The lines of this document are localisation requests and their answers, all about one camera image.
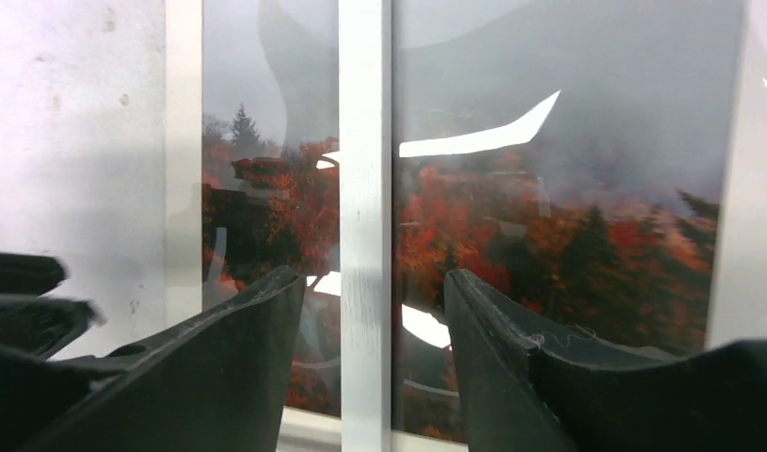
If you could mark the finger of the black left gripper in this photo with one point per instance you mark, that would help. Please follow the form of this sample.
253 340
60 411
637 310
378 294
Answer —
26 274
42 326

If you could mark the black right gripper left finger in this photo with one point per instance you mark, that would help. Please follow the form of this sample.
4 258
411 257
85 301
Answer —
214 382

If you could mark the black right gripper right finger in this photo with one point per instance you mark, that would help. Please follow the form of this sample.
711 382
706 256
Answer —
527 383

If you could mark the white picture frame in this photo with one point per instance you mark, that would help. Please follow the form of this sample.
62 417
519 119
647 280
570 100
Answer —
738 309

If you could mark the autumn forest photo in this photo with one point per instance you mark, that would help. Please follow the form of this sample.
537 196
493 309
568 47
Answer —
569 153

